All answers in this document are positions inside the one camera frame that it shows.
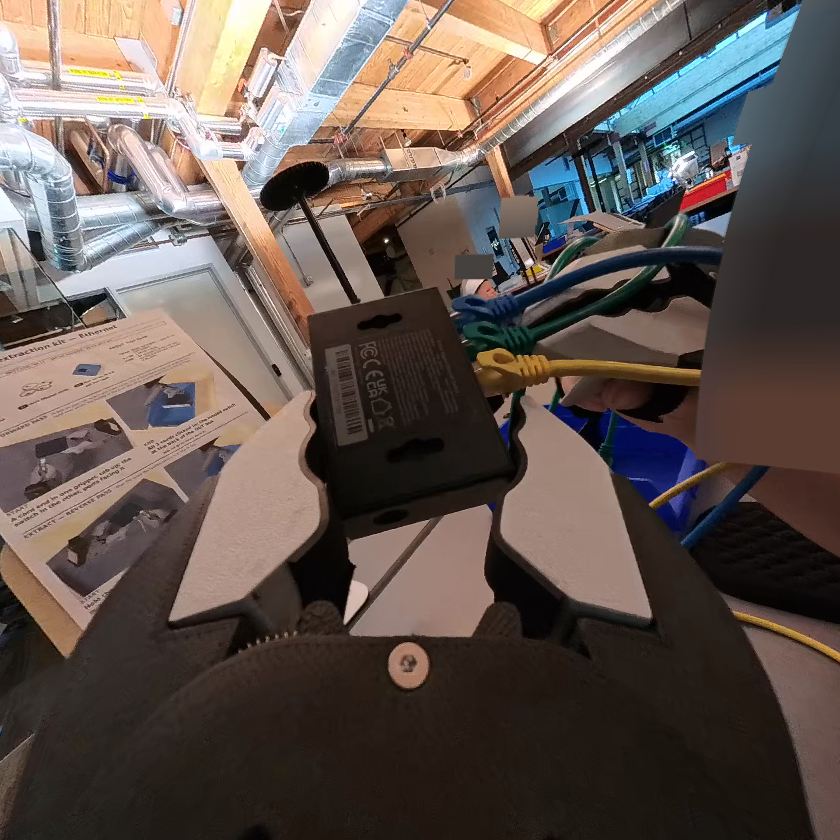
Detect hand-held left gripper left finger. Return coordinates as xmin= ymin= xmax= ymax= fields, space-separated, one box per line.
xmin=167 ymin=391 xmax=352 ymax=635

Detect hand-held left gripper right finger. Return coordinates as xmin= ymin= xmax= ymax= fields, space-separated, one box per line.
xmin=486 ymin=395 xmax=656 ymax=648

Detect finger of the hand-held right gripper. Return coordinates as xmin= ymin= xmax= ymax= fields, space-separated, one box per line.
xmin=535 ymin=295 xmax=714 ymax=368
xmin=577 ymin=226 xmax=728 ymax=296

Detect blue plastic bin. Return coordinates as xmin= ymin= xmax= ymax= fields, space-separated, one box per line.
xmin=497 ymin=400 xmax=707 ymax=534

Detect yellow ethernet cable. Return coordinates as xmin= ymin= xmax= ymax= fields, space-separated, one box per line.
xmin=474 ymin=350 xmax=840 ymax=664

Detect green ethernet cable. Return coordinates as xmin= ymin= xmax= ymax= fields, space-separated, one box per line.
xmin=459 ymin=213 xmax=691 ymax=470

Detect blue ethernet cable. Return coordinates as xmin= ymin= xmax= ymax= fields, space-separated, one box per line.
xmin=451 ymin=245 xmax=770 ymax=551

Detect black network switch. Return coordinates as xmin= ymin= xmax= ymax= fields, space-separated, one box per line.
xmin=306 ymin=287 xmax=517 ymax=541

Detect person's right forearm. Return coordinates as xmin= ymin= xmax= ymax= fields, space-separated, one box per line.
xmin=747 ymin=468 xmax=840 ymax=547

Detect person's right hand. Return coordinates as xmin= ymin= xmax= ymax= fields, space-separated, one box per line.
xmin=576 ymin=377 xmax=699 ymax=454

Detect red plastic bin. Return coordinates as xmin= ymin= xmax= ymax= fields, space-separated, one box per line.
xmin=681 ymin=172 xmax=740 ymax=212

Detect instruction poster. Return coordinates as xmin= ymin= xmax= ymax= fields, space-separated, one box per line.
xmin=0 ymin=308 xmax=268 ymax=632

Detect white door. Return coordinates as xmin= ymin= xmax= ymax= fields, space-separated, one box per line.
xmin=110 ymin=262 xmax=294 ymax=403

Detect wooden display board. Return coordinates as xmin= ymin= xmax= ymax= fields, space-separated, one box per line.
xmin=0 ymin=543 xmax=88 ymax=658

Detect wooden pillar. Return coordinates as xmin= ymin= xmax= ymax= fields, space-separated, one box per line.
xmin=196 ymin=154 xmax=317 ymax=343

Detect black floor lamp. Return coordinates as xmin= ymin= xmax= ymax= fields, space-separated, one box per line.
xmin=259 ymin=161 xmax=363 ymax=305

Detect insulated silver pipes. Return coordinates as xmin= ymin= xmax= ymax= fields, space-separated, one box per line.
xmin=0 ymin=26 xmax=265 ymax=274

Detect narrow spiral ceiling duct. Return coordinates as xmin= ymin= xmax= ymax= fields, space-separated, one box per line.
xmin=325 ymin=0 xmax=691 ymax=189

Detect large silver ceiling duct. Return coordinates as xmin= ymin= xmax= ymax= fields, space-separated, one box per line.
xmin=243 ymin=0 xmax=422 ymax=189

